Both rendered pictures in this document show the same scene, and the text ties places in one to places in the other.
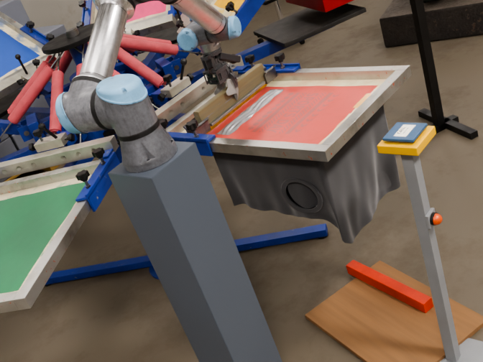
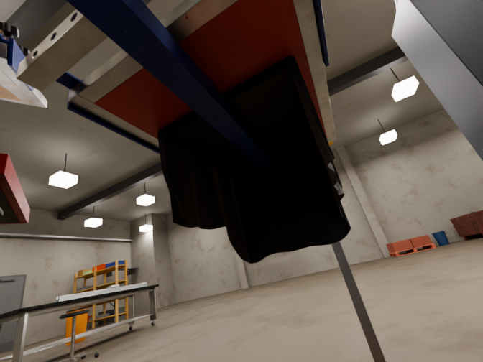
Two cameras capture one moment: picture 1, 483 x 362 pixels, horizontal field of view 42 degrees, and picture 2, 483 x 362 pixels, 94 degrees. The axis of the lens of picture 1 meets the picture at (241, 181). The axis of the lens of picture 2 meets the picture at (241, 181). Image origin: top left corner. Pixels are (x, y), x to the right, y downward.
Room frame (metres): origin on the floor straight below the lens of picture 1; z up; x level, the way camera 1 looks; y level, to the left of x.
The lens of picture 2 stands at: (2.48, 0.34, 0.48)
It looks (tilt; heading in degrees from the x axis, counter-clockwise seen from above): 23 degrees up; 243
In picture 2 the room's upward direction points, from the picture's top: 14 degrees counter-clockwise
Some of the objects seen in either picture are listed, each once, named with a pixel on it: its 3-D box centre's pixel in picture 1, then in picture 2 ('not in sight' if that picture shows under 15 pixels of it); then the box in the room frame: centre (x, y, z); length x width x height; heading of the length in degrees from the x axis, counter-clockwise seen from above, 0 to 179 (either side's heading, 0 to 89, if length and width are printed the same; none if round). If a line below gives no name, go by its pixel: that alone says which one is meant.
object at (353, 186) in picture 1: (361, 168); (284, 200); (1.92, -0.41, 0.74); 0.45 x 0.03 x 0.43; 132
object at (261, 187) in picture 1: (277, 182); (315, 156); (1.97, -0.12, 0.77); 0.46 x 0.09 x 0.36; 42
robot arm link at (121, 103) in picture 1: (124, 103); not in sight; (1.57, 0.21, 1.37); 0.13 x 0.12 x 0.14; 59
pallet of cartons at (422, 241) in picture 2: not in sight; (409, 246); (-5.45, -4.63, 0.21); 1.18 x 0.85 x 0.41; 133
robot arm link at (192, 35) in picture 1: (195, 35); not in sight; (2.18, -0.03, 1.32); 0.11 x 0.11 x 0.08; 59
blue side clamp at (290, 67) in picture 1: (269, 74); (127, 123); (2.50, -0.27, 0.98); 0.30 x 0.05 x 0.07; 42
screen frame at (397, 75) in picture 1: (277, 108); (242, 122); (2.14, -0.22, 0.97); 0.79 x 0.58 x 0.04; 42
